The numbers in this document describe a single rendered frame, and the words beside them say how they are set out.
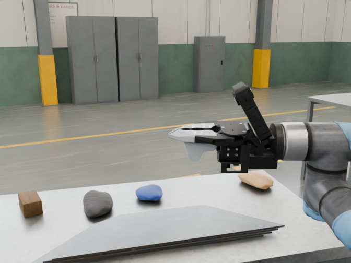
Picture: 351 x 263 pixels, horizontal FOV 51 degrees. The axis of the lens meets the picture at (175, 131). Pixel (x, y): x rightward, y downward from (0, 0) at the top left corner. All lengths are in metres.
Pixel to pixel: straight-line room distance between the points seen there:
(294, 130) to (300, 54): 11.78
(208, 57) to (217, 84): 0.82
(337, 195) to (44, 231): 0.86
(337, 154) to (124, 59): 8.18
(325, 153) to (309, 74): 12.15
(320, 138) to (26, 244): 0.85
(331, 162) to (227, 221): 0.52
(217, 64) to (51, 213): 9.13
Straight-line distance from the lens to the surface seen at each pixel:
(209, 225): 1.15
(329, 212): 0.69
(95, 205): 1.28
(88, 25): 8.54
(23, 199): 1.34
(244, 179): 1.48
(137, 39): 8.86
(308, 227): 1.25
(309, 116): 4.26
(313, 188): 0.75
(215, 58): 10.16
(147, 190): 1.36
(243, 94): 0.67
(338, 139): 0.73
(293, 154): 0.71
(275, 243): 1.14
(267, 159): 0.73
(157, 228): 1.13
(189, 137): 0.68
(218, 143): 0.67
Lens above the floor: 1.64
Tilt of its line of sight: 15 degrees down
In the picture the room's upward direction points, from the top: straight up
